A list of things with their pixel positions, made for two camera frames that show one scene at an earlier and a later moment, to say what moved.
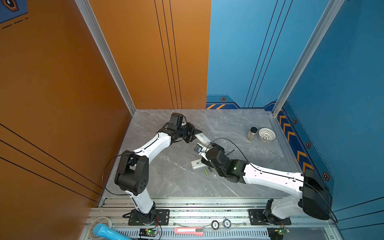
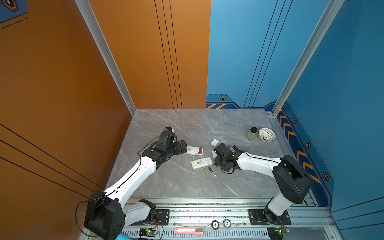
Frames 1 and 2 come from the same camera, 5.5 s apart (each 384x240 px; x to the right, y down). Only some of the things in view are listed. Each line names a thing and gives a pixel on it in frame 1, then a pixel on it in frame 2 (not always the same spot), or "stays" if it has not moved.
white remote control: x=197 y=164 stays
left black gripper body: x=189 y=133 to x=176 y=149
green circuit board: x=148 y=232 stays
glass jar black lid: x=251 y=133 stays
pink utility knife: x=196 y=231 stays
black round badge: x=215 y=224 stays
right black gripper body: x=208 y=163 to x=221 y=162
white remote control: x=203 y=138 to x=195 y=150
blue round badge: x=226 y=223 stays
